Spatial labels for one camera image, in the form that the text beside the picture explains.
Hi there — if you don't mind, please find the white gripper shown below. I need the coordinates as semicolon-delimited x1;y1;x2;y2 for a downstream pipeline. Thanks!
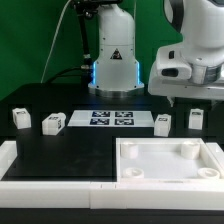
148;65;224;105

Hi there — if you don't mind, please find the white square tabletop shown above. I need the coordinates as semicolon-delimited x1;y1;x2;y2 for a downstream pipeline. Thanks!
116;138;224;182

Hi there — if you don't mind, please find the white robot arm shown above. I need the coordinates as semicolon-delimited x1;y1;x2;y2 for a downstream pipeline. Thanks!
89;0;224;101

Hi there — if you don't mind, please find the white sheet with tags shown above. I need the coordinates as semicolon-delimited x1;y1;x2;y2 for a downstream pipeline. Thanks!
68;110;154;127

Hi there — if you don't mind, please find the white U-shaped obstacle fence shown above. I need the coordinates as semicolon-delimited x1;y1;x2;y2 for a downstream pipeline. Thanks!
0;141;224;211

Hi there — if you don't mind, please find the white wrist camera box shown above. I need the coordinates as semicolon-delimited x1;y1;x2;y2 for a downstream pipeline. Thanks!
155;44;224;82

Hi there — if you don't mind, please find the black cable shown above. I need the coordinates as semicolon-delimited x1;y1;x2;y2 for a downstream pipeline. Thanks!
46;65;89;84

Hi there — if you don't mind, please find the white cable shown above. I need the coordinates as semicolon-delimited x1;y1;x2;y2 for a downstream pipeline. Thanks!
40;0;73;84

